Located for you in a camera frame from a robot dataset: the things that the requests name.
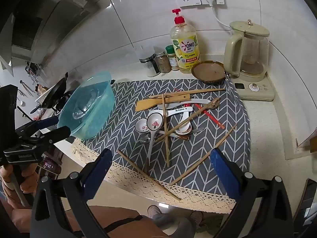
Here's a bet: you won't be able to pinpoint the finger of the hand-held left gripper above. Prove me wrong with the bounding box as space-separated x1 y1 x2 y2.
17 126 73 152
15 116 60 140

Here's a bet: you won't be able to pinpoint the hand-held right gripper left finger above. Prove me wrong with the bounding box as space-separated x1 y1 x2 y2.
30 148 114 238

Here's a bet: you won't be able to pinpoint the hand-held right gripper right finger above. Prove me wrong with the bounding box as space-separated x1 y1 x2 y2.
210 148 295 238

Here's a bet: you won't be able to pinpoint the metal spoon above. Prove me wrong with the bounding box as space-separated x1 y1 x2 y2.
207 97 220 110
139 128 205 145

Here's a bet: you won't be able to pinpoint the plain white ceramic spoon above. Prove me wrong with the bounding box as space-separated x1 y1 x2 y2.
173 122 193 136

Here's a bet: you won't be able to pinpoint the pile of wooden chopsticks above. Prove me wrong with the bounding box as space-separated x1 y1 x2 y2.
117 88 238 201

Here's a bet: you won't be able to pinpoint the flower print ceramic spoon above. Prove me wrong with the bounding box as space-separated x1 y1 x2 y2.
135 118 149 132

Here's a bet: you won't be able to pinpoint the white rice paddle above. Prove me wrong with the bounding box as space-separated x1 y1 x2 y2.
158 99 211 110

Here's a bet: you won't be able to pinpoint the wooden spatula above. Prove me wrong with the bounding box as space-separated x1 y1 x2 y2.
135 95 191 112

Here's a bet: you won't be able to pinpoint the person's left forearm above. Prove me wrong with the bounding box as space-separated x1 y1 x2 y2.
9 204 37 238

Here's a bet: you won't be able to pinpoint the person's left hand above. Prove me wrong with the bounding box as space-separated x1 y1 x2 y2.
0 165 40 209

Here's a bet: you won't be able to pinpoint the black gas stove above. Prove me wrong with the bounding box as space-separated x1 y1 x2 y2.
48 90 75 116

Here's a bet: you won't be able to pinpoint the hanging metal tongs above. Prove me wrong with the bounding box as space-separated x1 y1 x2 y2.
19 79 34 97

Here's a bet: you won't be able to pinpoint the black wok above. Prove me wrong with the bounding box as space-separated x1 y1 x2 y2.
41 72 69 109

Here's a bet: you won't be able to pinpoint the grey chevron placemat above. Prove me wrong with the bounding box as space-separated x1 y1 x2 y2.
72 79 251 212

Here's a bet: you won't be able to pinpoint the person's right foot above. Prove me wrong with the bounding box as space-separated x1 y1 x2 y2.
189 211 223 231

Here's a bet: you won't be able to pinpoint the person's foot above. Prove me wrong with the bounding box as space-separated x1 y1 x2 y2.
147 205 190 238
189 211 223 231

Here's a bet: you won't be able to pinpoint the person's leg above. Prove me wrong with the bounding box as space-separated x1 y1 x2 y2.
85 204 164 238

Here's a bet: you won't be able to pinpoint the person's left foot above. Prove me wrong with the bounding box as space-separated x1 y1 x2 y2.
147 205 190 238

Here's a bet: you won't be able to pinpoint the steel range hood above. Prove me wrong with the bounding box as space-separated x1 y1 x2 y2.
0 0 97 78

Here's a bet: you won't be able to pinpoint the black glossy device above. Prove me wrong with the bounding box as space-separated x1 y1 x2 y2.
293 178 317 238

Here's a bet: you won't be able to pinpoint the beige kettle base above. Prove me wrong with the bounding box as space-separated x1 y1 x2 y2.
229 73 276 102

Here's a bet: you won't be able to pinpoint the glass salt jar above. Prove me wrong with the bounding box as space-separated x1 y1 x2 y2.
135 45 161 77

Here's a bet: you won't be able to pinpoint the beige glass electric kettle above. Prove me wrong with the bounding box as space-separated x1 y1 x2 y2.
224 20 270 80

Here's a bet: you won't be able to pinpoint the green cap spice jar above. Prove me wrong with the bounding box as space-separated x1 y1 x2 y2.
165 45 180 71

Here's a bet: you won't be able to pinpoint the yellow dish soap bottle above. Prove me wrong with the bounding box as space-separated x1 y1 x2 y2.
170 9 201 74

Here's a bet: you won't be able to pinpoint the metal wall rack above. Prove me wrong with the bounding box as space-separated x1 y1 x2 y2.
25 61 41 83

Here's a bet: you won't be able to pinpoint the white power cable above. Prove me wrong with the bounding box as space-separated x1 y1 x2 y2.
211 4 232 28

